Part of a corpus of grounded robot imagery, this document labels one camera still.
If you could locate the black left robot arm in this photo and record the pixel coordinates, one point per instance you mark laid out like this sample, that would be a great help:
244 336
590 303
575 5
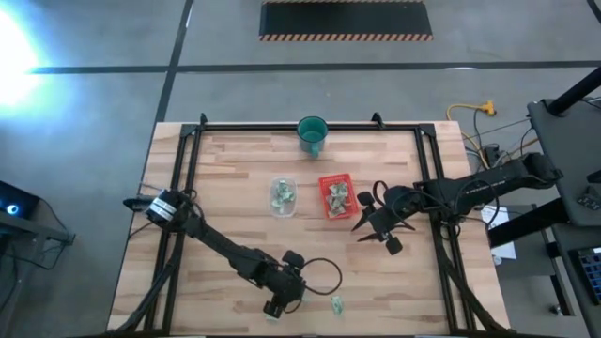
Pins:
220 241

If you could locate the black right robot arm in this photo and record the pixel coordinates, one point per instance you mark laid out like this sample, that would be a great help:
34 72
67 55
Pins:
488 180

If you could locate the black hazard-striped floor mat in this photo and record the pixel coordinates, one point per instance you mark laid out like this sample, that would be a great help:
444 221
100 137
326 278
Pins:
345 19

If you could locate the black device with blue light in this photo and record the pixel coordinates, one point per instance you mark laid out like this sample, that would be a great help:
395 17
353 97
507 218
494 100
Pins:
19 206

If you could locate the white paper sheet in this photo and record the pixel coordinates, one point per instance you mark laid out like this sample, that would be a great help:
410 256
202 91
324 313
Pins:
504 249

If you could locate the teal mug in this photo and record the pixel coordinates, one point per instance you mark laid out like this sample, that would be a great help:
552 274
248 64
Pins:
312 136

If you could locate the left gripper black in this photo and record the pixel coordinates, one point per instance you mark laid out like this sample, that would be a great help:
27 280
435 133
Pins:
288 284

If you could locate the black metal stand strut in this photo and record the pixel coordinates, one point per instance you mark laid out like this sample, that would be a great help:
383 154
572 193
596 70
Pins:
530 221

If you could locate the clear plastic container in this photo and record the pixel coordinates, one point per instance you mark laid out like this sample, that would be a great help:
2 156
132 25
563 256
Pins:
282 211

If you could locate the small black controller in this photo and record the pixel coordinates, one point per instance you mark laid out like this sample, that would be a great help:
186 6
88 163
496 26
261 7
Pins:
589 199

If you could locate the orange plastic basket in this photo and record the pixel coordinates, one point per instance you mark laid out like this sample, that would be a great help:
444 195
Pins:
324 197

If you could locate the dark keypad device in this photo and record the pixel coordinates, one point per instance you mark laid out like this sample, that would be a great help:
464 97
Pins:
591 272

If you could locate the black power strip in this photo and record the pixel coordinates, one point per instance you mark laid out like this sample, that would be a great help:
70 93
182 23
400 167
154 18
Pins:
492 155

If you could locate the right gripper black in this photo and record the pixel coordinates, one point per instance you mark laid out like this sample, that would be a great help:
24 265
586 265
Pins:
392 211

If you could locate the grey cart top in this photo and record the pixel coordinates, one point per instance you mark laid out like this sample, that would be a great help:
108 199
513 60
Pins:
573 150

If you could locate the black pole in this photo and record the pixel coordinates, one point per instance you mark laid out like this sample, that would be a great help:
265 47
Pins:
575 96

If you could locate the black aluminium table frame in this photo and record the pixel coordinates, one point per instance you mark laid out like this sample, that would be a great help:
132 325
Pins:
263 127

